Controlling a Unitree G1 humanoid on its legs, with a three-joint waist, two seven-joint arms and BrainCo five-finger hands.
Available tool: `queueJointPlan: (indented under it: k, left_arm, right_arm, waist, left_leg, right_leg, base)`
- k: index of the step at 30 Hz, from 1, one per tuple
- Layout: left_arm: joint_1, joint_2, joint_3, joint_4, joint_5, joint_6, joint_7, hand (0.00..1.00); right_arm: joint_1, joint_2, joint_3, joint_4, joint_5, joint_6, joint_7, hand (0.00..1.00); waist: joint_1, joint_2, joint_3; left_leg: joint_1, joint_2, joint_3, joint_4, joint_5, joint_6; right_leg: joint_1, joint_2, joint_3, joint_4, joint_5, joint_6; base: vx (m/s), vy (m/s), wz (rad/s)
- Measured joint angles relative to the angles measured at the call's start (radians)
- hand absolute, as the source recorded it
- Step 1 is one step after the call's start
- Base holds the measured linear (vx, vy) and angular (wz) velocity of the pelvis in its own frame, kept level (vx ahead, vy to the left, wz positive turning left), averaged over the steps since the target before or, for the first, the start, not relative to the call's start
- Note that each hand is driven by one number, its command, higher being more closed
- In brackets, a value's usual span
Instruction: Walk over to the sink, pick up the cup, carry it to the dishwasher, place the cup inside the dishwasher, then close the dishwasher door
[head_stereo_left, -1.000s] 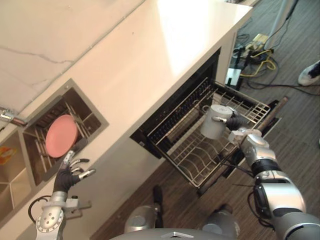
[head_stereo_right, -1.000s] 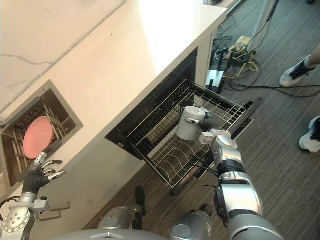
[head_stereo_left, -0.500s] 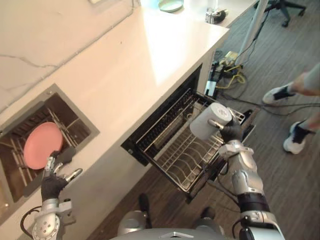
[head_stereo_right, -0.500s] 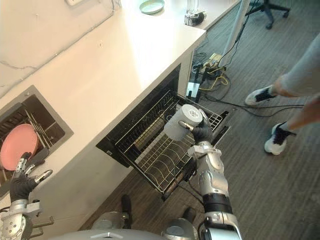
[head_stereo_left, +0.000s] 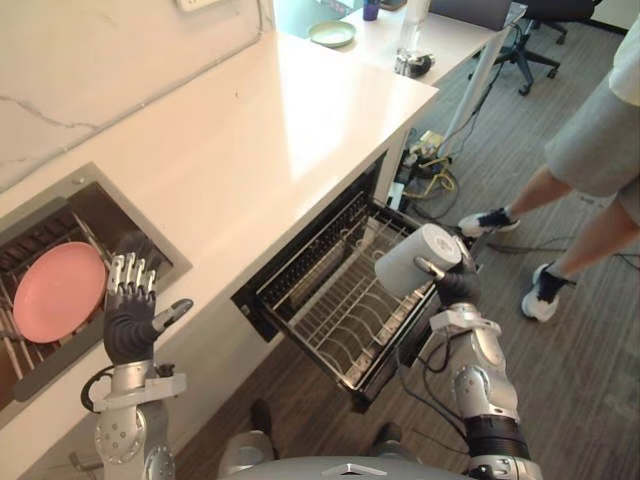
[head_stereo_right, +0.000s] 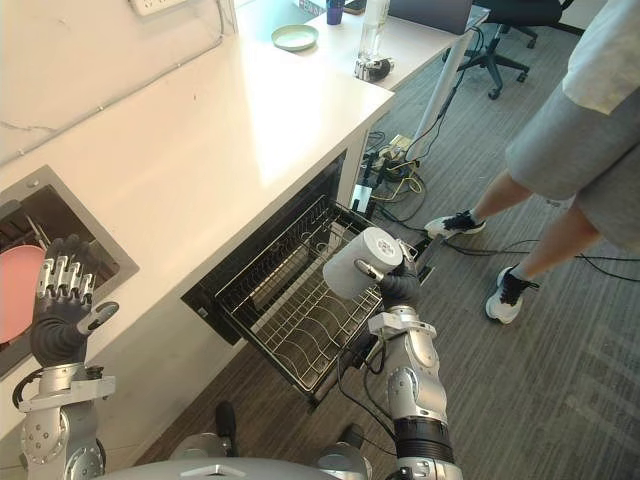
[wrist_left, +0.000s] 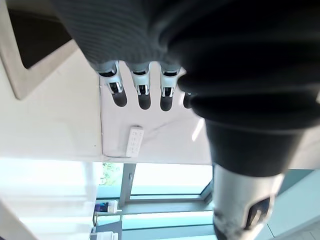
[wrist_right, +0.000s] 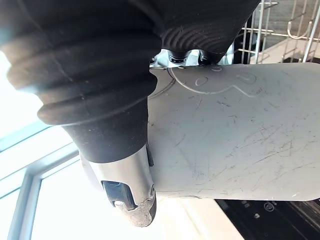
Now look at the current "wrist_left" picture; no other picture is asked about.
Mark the grey window frame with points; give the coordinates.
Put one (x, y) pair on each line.
(127, 180)

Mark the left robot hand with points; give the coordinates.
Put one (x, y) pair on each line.
(225, 50)

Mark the white control panel with buttons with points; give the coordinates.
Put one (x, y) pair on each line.
(134, 141)

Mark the white container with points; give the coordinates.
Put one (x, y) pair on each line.
(105, 235)

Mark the white bottle with purple label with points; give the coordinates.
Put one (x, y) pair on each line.
(107, 207)

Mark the beige frame with dark opening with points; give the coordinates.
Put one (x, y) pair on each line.
(32, 37)

